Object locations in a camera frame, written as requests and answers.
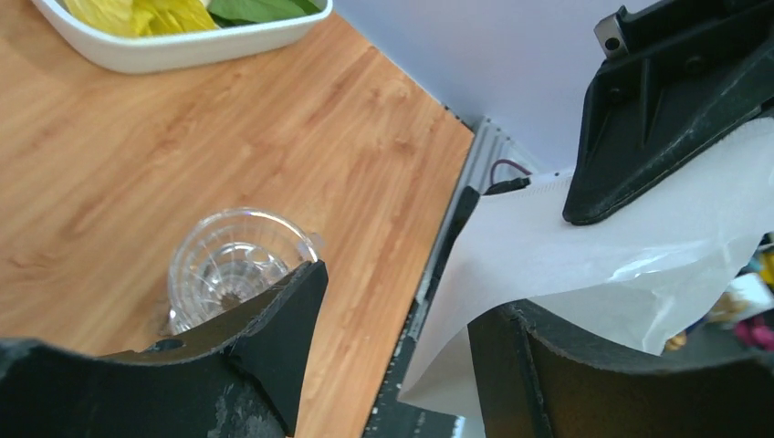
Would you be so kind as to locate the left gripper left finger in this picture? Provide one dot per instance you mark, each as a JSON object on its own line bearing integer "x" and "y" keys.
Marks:
{"x": 239, "y": 374}

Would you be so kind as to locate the green toy leek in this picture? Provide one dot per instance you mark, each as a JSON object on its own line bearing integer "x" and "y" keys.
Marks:
{"x": 248, "y": 12}

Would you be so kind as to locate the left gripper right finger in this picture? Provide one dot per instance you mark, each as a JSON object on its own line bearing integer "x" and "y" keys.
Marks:
{"x": 538, "y": 375}

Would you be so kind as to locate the white vegetable tray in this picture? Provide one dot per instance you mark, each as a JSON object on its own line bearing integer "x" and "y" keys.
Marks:
{"x": 161, "y": 53}

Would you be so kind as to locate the white paper coffee filter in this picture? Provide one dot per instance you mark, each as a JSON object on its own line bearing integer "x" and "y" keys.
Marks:
{"x": 637, "y": 278}

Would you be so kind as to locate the yellow toy cabbage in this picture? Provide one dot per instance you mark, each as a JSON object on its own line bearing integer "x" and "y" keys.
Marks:
{"x": 141, "y": 18}

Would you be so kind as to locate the clear glass dripper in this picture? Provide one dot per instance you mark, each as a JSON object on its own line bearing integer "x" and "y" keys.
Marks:
{"x": 230, "y": 257}

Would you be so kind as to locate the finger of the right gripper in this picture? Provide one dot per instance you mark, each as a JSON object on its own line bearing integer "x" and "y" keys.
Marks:
{"x": 677, "y": 78}

